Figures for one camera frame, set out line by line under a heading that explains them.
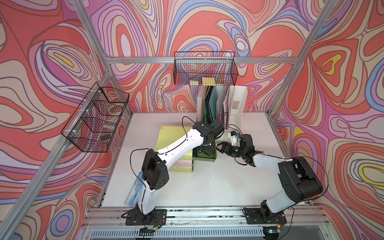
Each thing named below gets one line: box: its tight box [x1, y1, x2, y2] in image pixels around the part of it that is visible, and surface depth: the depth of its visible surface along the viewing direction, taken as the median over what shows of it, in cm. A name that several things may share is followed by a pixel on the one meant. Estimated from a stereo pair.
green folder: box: [203, 86, 214, 125], surface depth 91 cm
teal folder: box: [209, 85, 224, 122], surface depth 90 cm
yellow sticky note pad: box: [189, 80, 199, 86], surface depth 85 cm
